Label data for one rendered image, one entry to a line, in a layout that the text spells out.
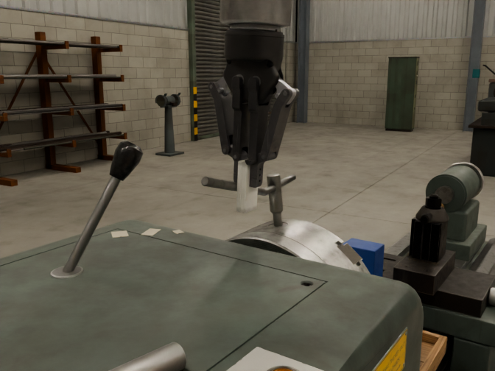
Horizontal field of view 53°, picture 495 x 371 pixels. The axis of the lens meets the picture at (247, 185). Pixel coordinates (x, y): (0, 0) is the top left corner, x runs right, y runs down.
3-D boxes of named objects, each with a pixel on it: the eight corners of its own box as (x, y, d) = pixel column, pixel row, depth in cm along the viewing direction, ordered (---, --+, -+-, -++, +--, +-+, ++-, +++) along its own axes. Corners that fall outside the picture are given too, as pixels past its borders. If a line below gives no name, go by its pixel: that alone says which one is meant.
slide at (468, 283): (480, 318, 117) (482, 300, 116) (315, 277, 141) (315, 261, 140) (494, 291, 131) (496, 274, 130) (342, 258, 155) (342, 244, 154)
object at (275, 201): (275, 240, 85) (269, 173, 84) (287, 240, 84) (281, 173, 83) (271, 244, 83) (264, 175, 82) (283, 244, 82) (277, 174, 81)
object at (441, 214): (444, 224, 123) (445, 213, 122) (411, 219, 127) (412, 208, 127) (451, 217, 129) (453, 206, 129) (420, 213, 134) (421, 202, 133)
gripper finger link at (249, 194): (255, 158, 68) (259, 159, 68) (252, 207, 70) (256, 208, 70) (241, 161, 66) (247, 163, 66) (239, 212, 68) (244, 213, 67)
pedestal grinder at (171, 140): (169, 157, 916) (167, 93, 892) (154, 155, 935) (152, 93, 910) (185, 153, 956) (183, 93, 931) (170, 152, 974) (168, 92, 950)
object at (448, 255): (433, 296, 118) (434, 275, 117) (391, 285, 124) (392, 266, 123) (454, 269, 135) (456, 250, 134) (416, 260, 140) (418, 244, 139)
